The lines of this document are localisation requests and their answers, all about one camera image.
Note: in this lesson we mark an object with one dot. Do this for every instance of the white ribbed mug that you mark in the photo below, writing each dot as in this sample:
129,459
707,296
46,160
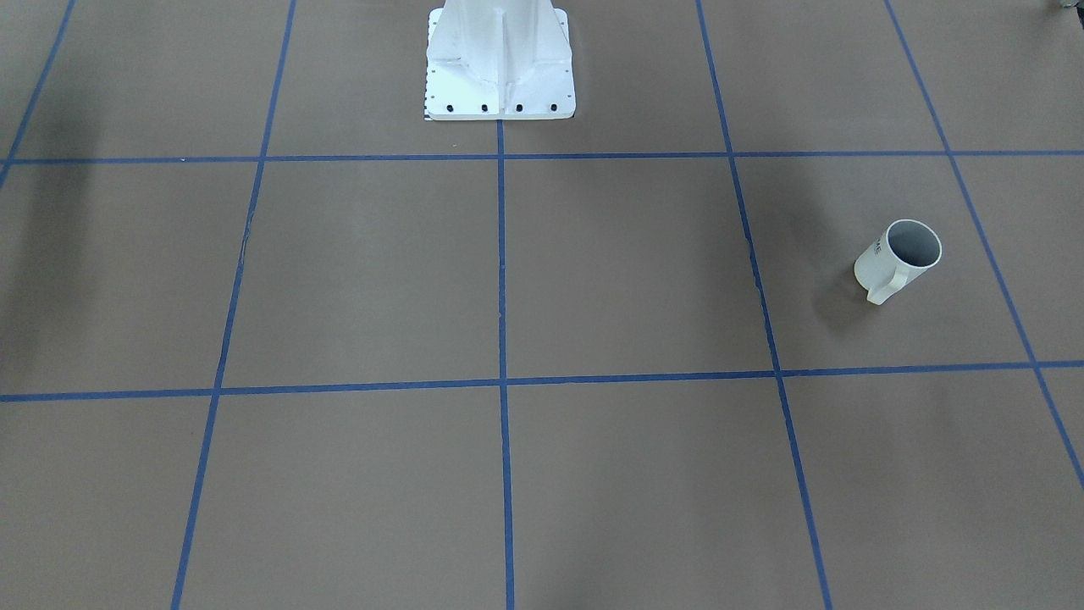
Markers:
906,249

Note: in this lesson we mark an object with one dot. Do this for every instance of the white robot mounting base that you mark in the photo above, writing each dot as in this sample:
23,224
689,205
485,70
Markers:
498,60

